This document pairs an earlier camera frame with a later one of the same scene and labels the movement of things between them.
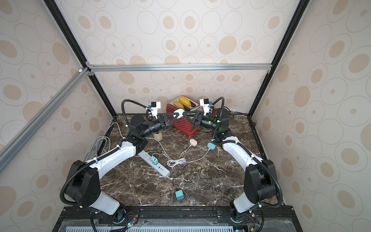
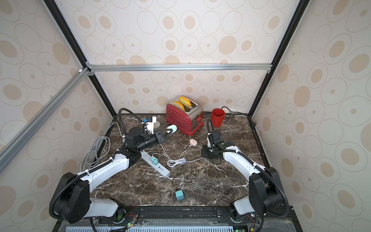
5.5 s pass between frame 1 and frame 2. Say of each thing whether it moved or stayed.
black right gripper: moved
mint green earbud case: moved
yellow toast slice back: stayed
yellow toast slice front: stayed
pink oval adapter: stayed
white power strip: stayed
